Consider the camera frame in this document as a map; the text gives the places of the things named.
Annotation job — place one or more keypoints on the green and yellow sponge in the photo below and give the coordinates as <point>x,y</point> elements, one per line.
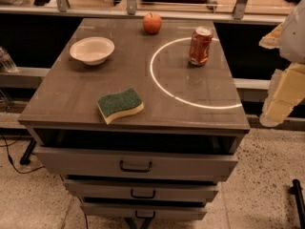
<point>113,106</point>

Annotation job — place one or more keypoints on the clear plastic bottle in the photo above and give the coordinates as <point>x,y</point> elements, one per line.
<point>6,61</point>

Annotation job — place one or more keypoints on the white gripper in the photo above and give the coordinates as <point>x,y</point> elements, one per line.
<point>294,38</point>

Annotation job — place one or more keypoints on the middle drawer with handle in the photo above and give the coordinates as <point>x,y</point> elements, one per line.
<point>137,190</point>

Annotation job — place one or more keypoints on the black stand leg left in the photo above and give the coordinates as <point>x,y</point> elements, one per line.
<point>25,159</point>

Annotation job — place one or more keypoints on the drawer with handle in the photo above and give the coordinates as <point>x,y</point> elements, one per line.
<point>137,190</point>
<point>103,163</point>
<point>143,211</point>

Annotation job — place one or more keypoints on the orange soda can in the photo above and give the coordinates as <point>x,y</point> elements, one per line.
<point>200,46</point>

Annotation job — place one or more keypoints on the black stand leg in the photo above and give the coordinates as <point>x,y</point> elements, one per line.
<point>25,159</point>
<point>297,191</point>

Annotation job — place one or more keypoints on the grey drawer cabinet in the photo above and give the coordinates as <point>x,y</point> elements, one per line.
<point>144,135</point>

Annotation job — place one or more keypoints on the black stand leg right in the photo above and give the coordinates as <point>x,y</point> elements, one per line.
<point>297,191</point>

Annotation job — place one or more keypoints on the bottom drawer with handle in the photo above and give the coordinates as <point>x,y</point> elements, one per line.
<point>143,211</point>

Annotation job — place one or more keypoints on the top drawer with handle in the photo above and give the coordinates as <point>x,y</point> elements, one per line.
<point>103,163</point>

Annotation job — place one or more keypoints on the red apple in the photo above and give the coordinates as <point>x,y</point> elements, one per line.
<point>152,23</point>

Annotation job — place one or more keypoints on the metal railing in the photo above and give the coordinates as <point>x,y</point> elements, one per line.
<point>257,11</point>

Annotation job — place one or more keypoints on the white paper bowl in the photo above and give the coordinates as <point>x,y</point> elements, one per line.
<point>92,50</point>

